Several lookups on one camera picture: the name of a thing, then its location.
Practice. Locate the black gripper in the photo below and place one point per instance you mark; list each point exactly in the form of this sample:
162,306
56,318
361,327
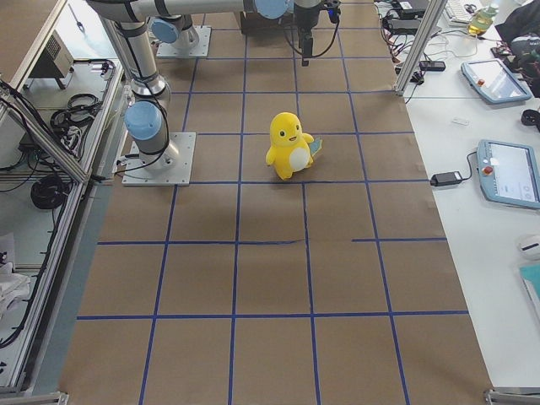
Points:
305,20

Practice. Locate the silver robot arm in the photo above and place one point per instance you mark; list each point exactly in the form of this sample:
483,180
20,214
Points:
177,31
146,120

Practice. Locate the yellow plush toy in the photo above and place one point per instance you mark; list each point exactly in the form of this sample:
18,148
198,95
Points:
291,150

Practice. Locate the yellow liquid bottle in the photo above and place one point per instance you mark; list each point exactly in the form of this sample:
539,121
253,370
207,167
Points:
483,19

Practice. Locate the blue teach pendant far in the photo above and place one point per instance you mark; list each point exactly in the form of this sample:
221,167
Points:
494,81

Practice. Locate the blue teach pendant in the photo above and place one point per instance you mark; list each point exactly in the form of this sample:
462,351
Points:
494,81
508,173

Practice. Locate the black power adapter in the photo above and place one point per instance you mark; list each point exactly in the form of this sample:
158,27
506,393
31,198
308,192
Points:
450,178

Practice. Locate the blue teach pendant near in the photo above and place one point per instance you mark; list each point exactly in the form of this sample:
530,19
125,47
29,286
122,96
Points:
508,173

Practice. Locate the white crumpled cloth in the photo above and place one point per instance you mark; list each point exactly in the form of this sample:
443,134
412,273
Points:
15,287

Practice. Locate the aluminium frame post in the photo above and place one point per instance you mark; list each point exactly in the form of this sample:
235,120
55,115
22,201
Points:
424,32

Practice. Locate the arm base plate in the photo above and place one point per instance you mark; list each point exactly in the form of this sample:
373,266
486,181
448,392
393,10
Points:
174,167
200,50

